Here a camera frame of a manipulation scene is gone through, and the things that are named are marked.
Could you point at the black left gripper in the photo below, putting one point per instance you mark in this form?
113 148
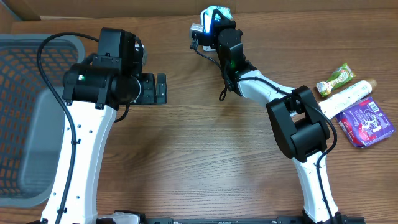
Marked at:
150 97

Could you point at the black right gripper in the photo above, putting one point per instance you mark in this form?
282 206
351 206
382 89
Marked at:
219 27

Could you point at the teal tissue packet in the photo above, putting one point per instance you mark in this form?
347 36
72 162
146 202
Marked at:
225 11

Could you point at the green juice carton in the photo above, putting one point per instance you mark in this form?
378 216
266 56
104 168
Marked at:
339 77

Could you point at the white tube gold cap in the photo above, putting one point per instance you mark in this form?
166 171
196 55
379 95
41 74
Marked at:
346 98

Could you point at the purple Carefree packet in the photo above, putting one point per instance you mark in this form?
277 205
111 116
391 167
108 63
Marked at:
365 123

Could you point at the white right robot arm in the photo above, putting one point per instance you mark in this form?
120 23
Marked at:
300 129

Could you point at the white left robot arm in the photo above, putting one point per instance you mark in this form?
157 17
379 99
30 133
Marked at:
93 91

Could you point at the white barcode scanner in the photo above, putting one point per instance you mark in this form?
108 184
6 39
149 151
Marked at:
207 21

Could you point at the grey plastic basket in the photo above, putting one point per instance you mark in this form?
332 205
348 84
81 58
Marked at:
32 124

